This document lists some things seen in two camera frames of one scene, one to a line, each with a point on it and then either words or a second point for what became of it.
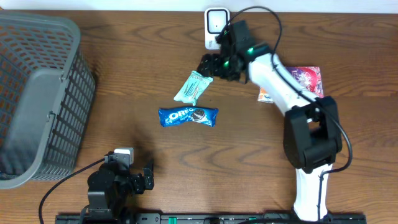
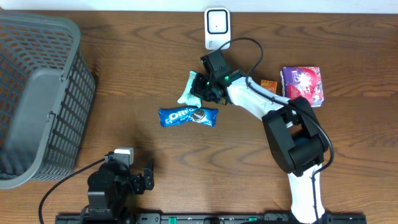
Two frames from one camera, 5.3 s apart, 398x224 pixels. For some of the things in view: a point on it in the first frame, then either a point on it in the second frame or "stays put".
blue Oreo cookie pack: [204, 116] stays put
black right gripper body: [224, 67] to [203, 88]
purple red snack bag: [309, 78] stays put
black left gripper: [140, 182] stays put
